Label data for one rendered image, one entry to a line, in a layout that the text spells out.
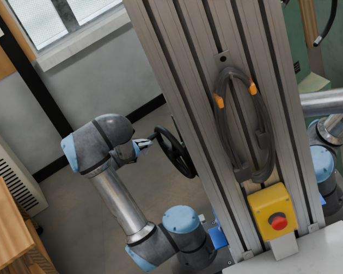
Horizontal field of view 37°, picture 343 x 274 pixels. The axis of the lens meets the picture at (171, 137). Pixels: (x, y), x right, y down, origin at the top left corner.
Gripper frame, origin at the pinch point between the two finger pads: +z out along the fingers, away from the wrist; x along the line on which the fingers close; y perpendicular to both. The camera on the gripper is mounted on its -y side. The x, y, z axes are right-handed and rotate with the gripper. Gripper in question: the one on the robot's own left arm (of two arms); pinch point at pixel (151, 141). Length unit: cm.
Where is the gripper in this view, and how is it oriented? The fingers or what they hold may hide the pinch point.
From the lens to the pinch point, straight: 224.8
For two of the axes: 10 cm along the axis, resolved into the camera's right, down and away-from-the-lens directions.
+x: 5.3, 4.4, -7.3
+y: -1.2, 8.9, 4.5
